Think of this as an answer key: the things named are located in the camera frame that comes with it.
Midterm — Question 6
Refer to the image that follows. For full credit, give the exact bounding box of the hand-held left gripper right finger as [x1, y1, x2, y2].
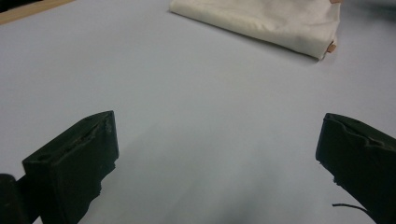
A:
[315, 112, 396, 224]

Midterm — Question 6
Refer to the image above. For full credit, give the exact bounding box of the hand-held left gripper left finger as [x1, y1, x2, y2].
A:
[21, 110, 120, 224]

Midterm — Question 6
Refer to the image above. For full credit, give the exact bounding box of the cream baby bodysuit brown trim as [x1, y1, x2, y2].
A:
[169, 0, 344, 61]

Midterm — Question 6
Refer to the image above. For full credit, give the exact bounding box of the light blue mat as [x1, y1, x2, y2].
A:
[0, 0, 396, 224]

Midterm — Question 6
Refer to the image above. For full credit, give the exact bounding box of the wooden table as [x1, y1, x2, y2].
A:
[0, 0, 76, 26]

